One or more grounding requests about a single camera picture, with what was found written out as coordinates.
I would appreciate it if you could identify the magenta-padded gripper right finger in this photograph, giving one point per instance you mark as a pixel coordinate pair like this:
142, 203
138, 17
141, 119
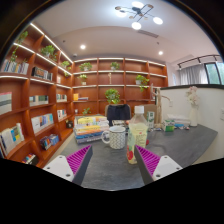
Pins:
148, 160

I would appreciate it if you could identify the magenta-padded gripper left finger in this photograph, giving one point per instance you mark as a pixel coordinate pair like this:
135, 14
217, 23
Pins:
79, 160

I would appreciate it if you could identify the clear yellow-green drink bottle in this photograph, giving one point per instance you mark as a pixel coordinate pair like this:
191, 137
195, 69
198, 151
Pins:
136, 135

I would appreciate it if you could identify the flat round red coaster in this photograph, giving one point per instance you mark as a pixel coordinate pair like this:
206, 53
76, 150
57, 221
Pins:
147, 142

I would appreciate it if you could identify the stack of colourful books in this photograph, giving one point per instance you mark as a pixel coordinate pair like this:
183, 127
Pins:
90, 130

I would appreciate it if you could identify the white patterned mug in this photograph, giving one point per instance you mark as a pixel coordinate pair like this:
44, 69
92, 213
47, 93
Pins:
117, 138

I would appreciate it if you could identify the small green white box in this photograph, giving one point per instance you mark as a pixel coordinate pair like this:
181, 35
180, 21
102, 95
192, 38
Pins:
169, 126

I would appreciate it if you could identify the tall green white carton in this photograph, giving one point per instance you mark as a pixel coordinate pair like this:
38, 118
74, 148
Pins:
150, 120

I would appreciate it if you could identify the pile of dark flat books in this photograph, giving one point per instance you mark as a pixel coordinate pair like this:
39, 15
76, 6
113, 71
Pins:
119, 122

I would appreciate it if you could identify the stack of white books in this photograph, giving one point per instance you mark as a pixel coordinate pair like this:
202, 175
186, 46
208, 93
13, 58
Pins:
178, 120

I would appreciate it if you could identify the tan chair back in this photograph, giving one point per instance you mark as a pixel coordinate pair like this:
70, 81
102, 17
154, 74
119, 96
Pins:
151, 107

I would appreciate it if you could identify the wooden artist mannequin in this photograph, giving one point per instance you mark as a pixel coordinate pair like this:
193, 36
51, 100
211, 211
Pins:
159, 106

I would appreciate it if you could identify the dark office chair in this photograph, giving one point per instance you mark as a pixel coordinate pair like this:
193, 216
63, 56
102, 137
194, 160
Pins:
118, 113

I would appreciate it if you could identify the grey curtain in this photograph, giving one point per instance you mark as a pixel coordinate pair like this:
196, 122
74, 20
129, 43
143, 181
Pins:
193, 75

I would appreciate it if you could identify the round recessed ceiling light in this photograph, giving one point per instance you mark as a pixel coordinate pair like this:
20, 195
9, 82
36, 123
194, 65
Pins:
160, 52
82, 47

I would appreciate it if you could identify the window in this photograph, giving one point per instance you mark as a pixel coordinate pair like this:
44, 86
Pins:
213, 73

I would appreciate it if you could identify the ceiling air vent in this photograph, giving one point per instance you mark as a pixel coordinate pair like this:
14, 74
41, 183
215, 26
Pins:
148, 33

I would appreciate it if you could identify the multi-bulb ceiling lamp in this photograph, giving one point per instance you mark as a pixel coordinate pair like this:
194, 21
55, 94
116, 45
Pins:
136, 13

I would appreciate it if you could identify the white wall switch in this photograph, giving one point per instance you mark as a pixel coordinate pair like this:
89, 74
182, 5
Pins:
171, 103

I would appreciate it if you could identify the wooden wall shelf unit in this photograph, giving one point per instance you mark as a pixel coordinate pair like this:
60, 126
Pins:
86, 93

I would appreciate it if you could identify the black ceiling track rail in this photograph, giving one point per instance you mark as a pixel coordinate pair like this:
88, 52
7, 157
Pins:
199, 59

